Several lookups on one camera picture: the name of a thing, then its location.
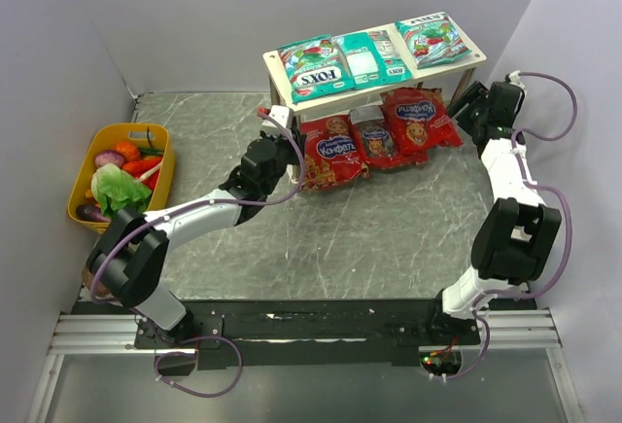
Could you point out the teal Fox's candy bag front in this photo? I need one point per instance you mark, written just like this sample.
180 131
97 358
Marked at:
315 69

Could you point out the orange toy pumpkin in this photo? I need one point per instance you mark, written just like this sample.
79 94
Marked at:
129 151

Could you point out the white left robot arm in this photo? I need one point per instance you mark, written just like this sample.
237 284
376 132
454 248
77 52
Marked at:
127 261

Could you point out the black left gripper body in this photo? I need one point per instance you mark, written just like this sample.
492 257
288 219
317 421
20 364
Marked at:
295 138

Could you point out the teal mint candy bag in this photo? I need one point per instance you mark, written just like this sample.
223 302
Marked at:
432 40

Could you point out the green toy lettuce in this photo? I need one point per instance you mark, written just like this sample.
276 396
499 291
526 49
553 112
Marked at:
113 189

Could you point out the red candy bag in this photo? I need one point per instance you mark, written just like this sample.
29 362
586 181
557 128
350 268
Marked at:
418 120
376 141
331 155

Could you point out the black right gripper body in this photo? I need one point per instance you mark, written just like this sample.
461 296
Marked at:
472 111

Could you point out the white two-tier shelf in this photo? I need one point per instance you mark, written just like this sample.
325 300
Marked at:
342 103

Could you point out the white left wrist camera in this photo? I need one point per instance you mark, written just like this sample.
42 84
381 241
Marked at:
276 120

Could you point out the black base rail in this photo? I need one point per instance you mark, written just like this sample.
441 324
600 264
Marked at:
311 332

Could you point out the purple toy eggplant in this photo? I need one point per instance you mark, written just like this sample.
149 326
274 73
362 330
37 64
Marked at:
91 213

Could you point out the teal candy bag back side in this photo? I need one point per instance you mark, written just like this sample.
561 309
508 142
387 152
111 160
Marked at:
372 59

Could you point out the purple toy onion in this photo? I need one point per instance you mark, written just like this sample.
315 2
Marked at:
109 157

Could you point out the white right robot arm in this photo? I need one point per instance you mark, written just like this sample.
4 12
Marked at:
517 236

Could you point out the yellow plastic basket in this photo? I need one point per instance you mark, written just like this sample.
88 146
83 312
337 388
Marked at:
152 141

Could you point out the red toy carrot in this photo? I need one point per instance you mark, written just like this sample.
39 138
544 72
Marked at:
139 167

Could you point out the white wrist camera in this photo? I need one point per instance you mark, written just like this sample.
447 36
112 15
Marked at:
276 120
514 78

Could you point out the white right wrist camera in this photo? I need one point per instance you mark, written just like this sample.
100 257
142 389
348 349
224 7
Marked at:
514 78

